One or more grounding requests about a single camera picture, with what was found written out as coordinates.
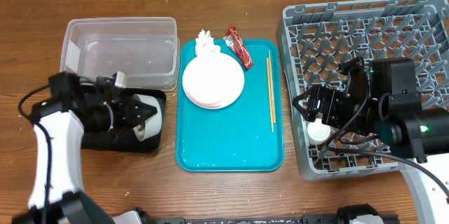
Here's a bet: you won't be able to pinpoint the white cup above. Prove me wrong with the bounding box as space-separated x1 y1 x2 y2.
307 119 331 145

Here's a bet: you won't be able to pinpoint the grey bowl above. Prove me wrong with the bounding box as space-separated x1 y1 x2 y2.
133 94 162 141

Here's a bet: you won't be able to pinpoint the white tissue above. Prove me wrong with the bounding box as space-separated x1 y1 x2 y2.
195 29 221 56

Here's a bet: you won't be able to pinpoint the red snack wrapper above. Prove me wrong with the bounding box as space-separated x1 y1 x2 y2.
223 27 254 70

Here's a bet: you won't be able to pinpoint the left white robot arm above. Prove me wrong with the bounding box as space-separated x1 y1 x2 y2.
12 72 166 223

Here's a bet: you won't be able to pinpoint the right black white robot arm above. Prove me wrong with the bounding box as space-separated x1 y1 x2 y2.
292 86 448 223

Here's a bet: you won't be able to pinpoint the grey dishwasher rack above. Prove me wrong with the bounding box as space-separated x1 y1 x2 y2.
276 0 448 181

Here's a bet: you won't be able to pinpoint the black plastic tray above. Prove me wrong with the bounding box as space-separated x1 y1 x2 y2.
60 85 166 153

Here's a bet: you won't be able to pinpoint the clear plastic bin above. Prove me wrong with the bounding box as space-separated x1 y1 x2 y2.
60 17 180 91

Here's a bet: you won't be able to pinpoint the wooden chopstick left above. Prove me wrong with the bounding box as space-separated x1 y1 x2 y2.
266 57 274 133

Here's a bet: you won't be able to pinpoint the wooden chopstick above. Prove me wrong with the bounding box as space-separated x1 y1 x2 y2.
266 57 274 133
267 50 276 124

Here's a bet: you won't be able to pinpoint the wooden chopstick right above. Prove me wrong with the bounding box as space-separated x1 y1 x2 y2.
267 50 276 124

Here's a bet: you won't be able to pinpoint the teal plastic serving tray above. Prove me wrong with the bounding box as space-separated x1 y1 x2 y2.
176 39 284 172

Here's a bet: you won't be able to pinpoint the pink plate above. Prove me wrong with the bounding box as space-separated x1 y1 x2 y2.
182 53 245 110

